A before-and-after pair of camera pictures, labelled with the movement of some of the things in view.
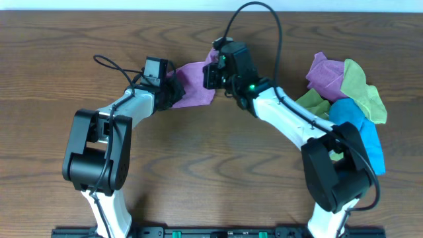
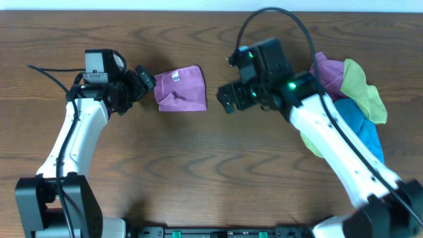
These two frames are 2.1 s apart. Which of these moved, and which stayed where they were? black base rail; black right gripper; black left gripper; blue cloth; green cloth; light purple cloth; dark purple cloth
Moved: black left gripper; black right gripper; light purple cloth
Stayed: dark purple cloth; green cloth; black base rail; blue cloth
